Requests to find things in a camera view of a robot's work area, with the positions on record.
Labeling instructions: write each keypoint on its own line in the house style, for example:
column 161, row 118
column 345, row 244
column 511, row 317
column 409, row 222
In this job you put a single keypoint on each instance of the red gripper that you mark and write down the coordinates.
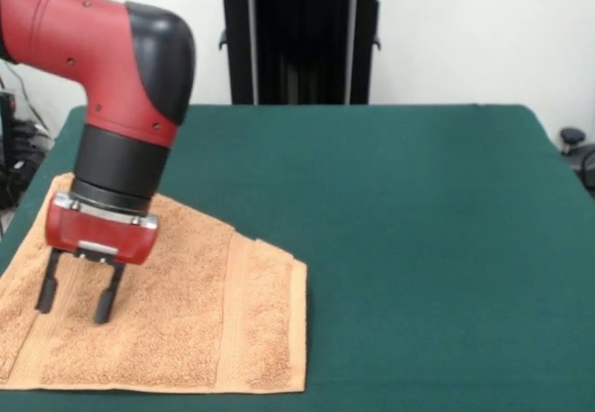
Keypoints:
column 102, row 237

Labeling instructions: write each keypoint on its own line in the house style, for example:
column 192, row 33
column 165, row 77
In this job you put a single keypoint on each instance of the orange terry towel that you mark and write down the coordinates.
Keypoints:
column 186, row 314

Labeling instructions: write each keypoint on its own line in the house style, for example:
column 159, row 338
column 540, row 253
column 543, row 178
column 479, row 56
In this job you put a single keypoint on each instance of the black electronics box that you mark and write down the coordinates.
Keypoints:
column 8, row 128

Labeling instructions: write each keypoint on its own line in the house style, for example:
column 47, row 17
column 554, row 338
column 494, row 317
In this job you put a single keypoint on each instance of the dark green tablecloth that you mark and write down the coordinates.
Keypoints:
column 418, row 244

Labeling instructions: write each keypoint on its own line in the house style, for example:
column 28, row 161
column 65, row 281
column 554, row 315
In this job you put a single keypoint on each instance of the black office chair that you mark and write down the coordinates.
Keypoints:
column 578, row 151

